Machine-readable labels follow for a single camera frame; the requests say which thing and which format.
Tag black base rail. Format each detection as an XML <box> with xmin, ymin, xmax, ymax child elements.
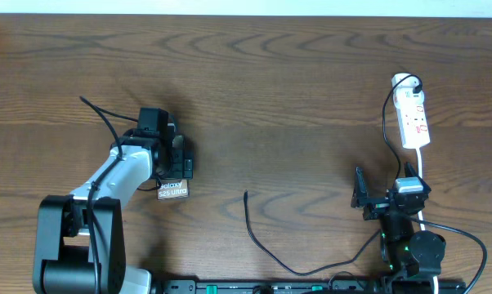
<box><xmin>150</xmin><ymin>278</ymin><xmax>467</xmax><ymax>294</ymax></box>

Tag white power strip cord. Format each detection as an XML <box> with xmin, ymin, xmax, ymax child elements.
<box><xmin>415</xmin><ymin>147</ymin><xmax>440</xmax><ymax>294</ymax></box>

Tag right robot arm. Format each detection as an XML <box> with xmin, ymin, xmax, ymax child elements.
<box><xmin>351</xmin><ymin>163</ymin><xmax>446</xmax><ymax>293</ymax></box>

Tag white power strip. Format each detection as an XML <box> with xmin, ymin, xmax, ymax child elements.
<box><xmin>391</xmin><ymin>73</ymin><xmax>431</xmax><ymax>149</ymax></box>

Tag black charger cable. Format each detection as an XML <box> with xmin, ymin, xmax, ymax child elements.
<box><xmin>243</xmin><ymin>73</ymin><xmax>424</xmax><ymax>277</ymax></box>

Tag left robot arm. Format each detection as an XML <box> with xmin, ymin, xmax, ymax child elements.
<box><xmin>33</xmin><ymin>122</ymin><xmax>193</xmax><ymax>293</ymax></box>

